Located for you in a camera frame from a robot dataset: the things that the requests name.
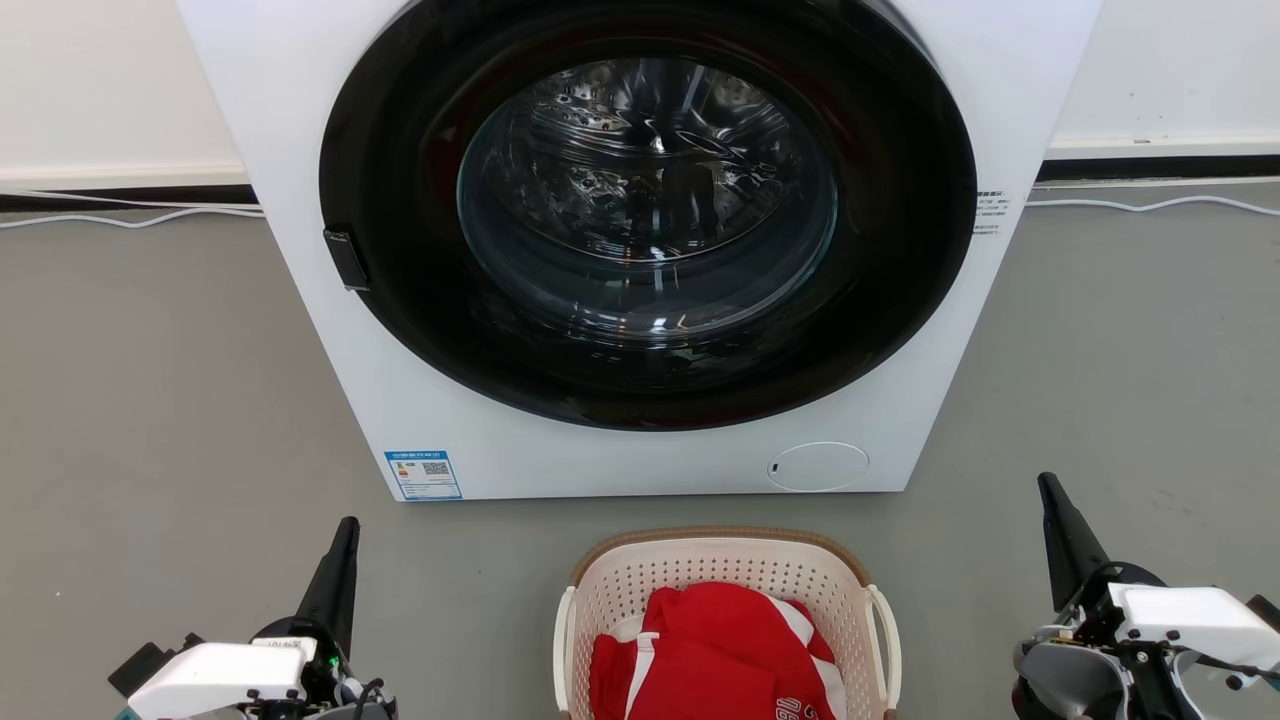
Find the black round glass washer door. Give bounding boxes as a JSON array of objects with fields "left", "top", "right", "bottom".
[{"left": 319, "top": 0, "right": 978, "bottom": 432}]

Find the white front-load washing machine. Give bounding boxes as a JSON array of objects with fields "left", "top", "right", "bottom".
[{"left": 175, "top": 0, "right": 1103, "bottom": 503}]

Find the cream perforated laundry basket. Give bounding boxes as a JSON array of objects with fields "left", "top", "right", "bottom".
[{"left": 553, "top": 526, "right": 904, "bottom": 720}]

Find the black right camera cable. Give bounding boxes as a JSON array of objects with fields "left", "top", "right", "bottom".
[{"left": 1168, "top": 645, "right": 1280, "bottom": 693}]

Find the red and white garment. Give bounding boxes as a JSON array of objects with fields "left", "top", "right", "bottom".
[{"left": 589, "top": 581, "right": 850, "bottom": 720}]

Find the small printed text sticker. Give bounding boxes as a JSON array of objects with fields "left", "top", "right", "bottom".
[{"left": 971, "top": 189, "right": 1012, "bottom": 237}]

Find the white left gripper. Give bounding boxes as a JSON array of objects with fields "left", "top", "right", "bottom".
[{"left": 127, "top": 516, "right": 362, "bottom": 720}]

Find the white floor cable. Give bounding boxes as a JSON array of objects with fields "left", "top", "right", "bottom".
[
  {"left": 0, "top": 204, "right": 267, "bottom": 232},
  {"left": 1024, "top": 194, "right": 1280, "bottom": 219}
]

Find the blue energy label sticker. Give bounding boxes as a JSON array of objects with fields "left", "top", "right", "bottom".
[{"left": 384, "top": 450, "right": 464, "bottom": 502}]

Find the white oval filter cover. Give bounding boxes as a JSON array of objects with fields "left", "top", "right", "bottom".
[{"left": 767, "top": 441, "right": 871, "bottom": 493}]

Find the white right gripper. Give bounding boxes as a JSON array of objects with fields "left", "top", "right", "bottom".
[{"left": 1037, "top": 471, "right": 1280, "bottom": 673}]

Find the black washer door handle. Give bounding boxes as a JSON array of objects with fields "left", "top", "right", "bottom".
[{"left": 322, "top": 227, "right": 372, "bottom": 294}]

